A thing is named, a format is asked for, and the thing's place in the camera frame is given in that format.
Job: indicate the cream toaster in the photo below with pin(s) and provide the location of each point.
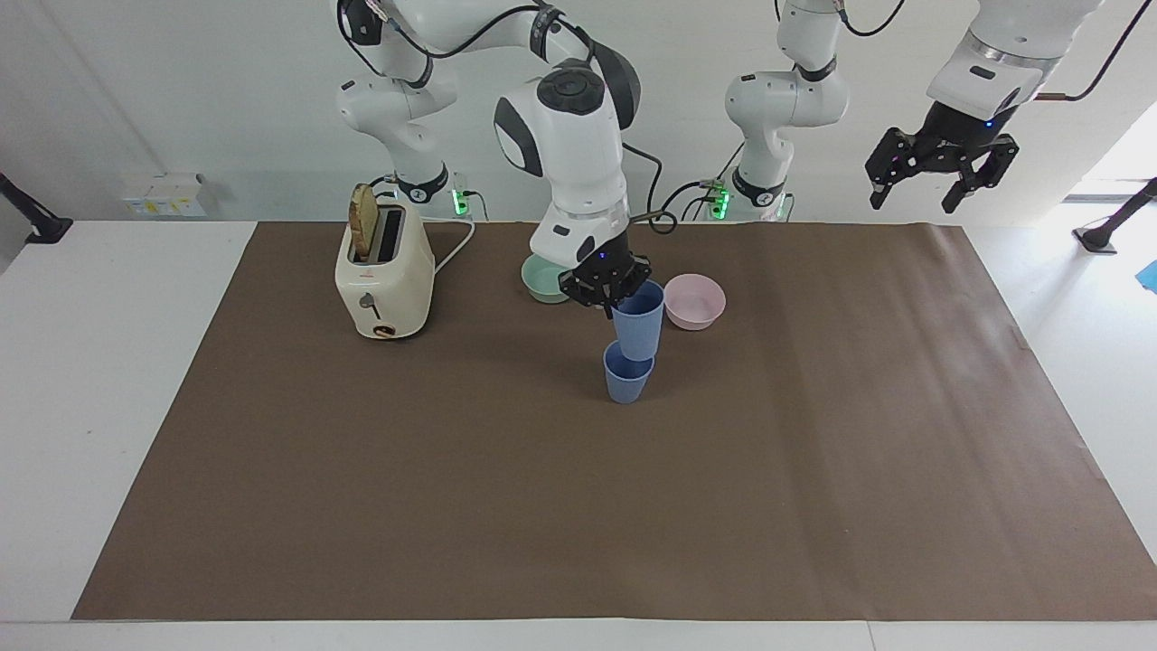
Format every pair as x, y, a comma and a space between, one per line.
384, 289

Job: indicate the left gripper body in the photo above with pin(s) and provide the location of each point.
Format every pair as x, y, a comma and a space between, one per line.
954, 136

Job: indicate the blue plastic cup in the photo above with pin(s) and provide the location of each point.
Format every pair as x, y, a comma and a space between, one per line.
626, 382
640, 330

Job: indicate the toast slice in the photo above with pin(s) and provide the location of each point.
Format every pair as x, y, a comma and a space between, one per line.
363, 221

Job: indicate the black stand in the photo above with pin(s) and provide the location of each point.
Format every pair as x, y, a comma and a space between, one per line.
36, 224
1116, 221

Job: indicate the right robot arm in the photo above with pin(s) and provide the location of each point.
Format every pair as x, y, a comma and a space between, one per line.
569, 154

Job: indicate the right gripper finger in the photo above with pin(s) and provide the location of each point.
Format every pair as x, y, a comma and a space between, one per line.
628, 278
580, 287

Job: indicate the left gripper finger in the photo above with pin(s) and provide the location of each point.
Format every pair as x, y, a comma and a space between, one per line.
884, 167
990, 163

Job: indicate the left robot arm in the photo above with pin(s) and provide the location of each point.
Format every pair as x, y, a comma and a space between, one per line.
782, 108

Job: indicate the green bowl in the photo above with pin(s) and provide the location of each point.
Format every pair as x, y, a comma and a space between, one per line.
540, 278

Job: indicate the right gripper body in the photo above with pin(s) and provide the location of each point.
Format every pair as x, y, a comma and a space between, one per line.
604, 255

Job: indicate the white wall socket box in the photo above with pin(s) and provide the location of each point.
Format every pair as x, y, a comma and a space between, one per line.
163, 194

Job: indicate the pink bowl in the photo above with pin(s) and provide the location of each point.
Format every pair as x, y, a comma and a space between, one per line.
696, 303

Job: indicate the blue object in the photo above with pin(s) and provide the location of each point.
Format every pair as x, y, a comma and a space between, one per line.
1150, 276

